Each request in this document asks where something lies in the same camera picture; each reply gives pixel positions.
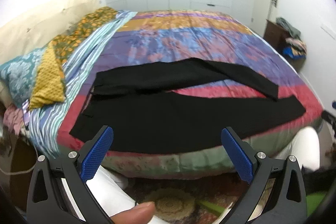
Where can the patterned floor rug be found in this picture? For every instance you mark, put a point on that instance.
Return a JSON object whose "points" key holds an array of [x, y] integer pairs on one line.
{"points": [[189, 201]]}

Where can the blue striped bed sheet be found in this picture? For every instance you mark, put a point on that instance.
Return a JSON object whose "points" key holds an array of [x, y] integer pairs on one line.
{"points": [[46, 121]]}

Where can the person's white trouser leg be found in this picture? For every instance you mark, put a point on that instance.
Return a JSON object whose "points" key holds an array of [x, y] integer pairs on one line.
{"points": [[108, 189]]}

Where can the teal floral pillow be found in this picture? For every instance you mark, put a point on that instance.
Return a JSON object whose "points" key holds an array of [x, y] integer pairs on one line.
{"points": [[19, 75]]}

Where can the multicolour floral bedspread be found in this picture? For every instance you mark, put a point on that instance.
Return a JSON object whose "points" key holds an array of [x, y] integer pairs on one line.
{"points": [[177, 35]]}

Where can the yellow dotted pillow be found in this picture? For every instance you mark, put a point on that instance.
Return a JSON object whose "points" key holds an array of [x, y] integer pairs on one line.
{"points": [[49, 87]]}

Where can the pile of clothes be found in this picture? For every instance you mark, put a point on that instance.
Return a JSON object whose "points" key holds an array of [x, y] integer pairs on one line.
{"points": [[293, 47]]}

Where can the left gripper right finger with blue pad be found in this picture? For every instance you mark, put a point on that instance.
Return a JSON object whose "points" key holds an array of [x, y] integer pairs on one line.
{"points": [[287, 200]]}

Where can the black pants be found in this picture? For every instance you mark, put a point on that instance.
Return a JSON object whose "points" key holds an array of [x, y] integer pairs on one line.
{"points": [[147, 114]]}

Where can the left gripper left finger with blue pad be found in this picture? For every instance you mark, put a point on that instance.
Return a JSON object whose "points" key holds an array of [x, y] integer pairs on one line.
{"points": [[47, 204]]}

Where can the pink crumpled cloth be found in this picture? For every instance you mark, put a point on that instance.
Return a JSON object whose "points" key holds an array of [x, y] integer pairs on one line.
{"points": [[13, 121]]}

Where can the green orange floral cloth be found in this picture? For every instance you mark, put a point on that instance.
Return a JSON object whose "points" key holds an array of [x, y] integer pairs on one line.
{"points": [[67, 42]]}

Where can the person's thumb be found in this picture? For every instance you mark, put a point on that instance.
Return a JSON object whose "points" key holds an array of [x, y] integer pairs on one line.
{"points": [[140, 214]]}

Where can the cream padded headboard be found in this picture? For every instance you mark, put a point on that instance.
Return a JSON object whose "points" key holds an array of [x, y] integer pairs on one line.
{"points": [[21, 36]]}

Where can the dark wooden side cabinet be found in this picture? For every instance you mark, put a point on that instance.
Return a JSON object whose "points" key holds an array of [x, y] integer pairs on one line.
{"points": [[276, 36]]}

